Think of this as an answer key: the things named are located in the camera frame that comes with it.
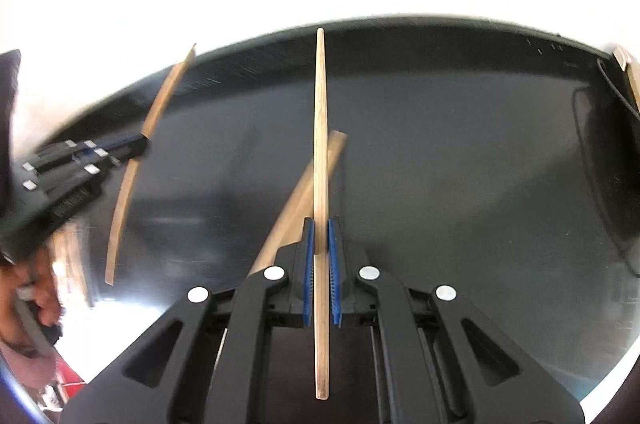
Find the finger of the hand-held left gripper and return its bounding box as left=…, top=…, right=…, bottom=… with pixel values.
left=22, top=150, right=148, bottom=196
left=22, top=131, right=151, bottom=172

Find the person's left hand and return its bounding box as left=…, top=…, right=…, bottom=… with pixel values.
left=0, top=251, right=63, bottom=347

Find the black cable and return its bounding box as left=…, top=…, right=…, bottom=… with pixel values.
left=596, top=58, right=640, bottom=120

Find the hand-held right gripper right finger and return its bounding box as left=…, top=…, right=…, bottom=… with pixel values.
left=327, top=216, right=586, bottom=424

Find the tapered wooden chopstick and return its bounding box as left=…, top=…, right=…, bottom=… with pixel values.
left=313, top=28, right=332, bottom=401
left=104, top=44, right=197, bottom=287

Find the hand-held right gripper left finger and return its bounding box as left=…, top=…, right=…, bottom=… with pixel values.
left=60, top=218, right=317, bottom=424

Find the wooden stand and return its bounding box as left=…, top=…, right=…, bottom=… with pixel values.
left=612, top=45, right=640, bottom=115

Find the pink cloth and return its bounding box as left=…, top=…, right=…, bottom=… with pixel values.
left=0, top=344, right=57, bottom=391

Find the light wooden spoon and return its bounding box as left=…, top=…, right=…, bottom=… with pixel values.
left=247, top=130, right=349, bottom=277

